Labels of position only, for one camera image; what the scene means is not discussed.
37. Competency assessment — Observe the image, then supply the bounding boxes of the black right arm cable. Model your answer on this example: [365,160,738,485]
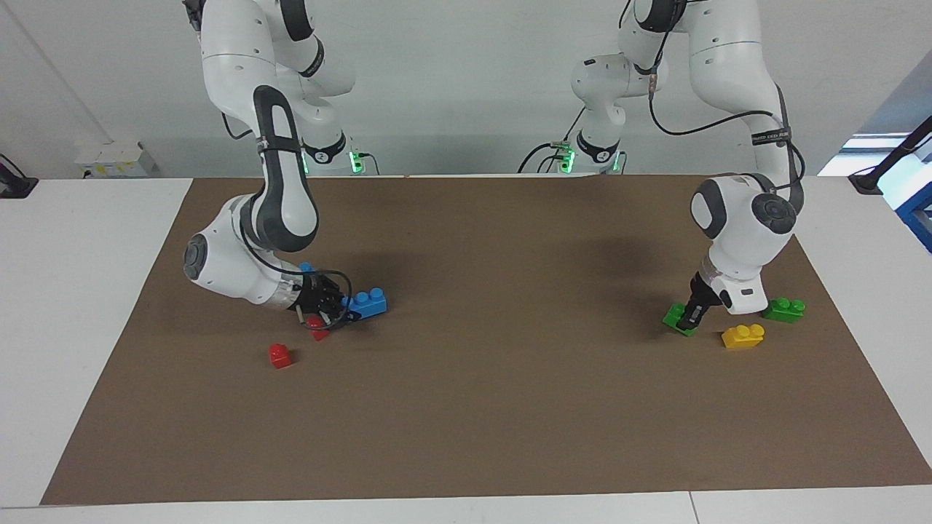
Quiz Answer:
[222,113,355,325]

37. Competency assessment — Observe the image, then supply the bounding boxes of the white power strip box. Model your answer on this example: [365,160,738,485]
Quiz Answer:
[75,140,157,178]

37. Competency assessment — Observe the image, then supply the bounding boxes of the blue and white frame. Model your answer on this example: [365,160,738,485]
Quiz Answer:
[885,149,932,252]

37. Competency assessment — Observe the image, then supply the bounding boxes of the black clamp mount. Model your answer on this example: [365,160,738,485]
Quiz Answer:
[0,154,39,199]

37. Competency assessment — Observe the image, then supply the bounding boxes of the brown paper table mat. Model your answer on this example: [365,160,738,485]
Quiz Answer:
[40,173,932,506]

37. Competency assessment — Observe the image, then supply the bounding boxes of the green two-stud toy block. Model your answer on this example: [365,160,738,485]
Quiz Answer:
[662,302,700,337]
[761,297,806,323]

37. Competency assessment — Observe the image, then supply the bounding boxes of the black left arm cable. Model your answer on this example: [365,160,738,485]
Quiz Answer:
[647,44,806,212]

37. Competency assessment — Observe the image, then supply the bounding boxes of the yellow two-stud toy block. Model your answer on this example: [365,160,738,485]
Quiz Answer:
[721,324,765,349]

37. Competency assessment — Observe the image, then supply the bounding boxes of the black angled stand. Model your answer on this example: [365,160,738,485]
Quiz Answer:
[848,116,932,195]

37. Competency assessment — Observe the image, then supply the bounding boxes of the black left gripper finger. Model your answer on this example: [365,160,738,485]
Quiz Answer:
[676,293,711,329]

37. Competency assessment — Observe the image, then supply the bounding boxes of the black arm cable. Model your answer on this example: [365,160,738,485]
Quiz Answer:
[222,113,355,325]
[647,44,806,212]

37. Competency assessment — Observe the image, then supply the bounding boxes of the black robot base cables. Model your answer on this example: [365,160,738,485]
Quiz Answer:
[517,109,585,175]

